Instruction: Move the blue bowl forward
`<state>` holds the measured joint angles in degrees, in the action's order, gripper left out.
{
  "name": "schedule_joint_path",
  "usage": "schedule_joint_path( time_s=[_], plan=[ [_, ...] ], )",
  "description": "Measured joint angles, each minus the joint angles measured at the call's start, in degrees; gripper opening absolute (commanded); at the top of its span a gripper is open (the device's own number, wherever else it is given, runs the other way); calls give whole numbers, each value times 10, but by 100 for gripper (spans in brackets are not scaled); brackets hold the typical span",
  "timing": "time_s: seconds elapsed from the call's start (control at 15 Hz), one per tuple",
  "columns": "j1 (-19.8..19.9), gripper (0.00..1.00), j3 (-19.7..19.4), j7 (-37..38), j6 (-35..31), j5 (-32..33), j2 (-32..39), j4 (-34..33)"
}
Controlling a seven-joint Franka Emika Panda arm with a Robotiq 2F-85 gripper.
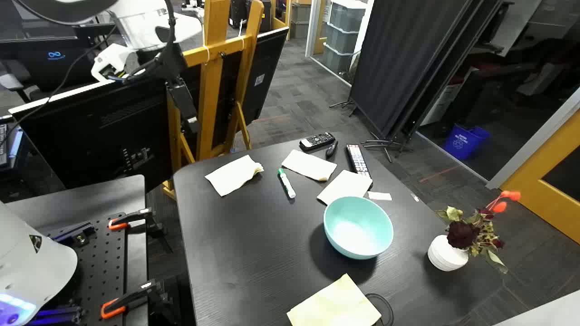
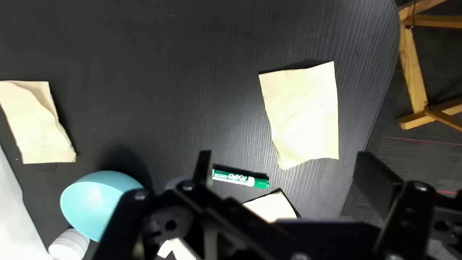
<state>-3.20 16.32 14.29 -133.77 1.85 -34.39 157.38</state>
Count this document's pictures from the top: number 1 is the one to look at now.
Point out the blue bowl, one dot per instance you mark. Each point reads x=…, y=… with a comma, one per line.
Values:
x=356, y=232

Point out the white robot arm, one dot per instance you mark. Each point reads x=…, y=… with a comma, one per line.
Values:
x=30, y=265

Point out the flat white napkin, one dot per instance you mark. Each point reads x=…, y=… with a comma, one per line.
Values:
x=345, y=187
x=309, y=165

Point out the white marker green cap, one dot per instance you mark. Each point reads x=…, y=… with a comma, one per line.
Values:
x=287, y=183

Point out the black remote control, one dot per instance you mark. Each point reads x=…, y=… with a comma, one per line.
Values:
x=318, y=142

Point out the crumpled white napkin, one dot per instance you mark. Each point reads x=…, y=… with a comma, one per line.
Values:
x=233, y=174

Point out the grey remote control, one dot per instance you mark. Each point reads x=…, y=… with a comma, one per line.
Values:
x=358, y=160

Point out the small white paper label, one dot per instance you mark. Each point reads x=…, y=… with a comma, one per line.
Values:
x=380, y=196

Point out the black panel behind easel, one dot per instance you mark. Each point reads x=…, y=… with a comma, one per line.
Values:
x=266, y=66

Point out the yellow wooden easel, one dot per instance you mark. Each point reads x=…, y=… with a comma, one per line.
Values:
x=211, y=78

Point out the stacked plastic storage drawers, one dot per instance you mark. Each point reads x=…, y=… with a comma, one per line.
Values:
x=342, y=37

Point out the pale yellow cloth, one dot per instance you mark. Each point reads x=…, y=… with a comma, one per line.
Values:
x=333, y=305

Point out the black curtain divider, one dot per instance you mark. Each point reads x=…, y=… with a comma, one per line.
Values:
x=411, y=60

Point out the orange black spring clamp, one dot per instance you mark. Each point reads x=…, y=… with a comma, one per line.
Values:
x=130, y=221
x=130, y=301

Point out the blue recycling bin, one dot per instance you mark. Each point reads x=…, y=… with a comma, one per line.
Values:
x=465, y=142

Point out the white round vase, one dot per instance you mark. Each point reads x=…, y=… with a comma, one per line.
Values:
x=445, y=256

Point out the red and orange flower bouquet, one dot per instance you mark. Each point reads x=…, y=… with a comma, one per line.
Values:
x=465, y=234

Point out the large black monitor panel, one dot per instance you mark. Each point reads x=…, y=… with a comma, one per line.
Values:
x=92, y=138

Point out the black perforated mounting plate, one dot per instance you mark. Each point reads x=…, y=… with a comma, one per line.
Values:
x=101, y=265

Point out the black round lamp head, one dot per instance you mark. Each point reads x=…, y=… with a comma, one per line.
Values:
x=66, y=9

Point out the white camera device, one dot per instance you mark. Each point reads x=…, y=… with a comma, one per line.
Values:
x=113, y=62

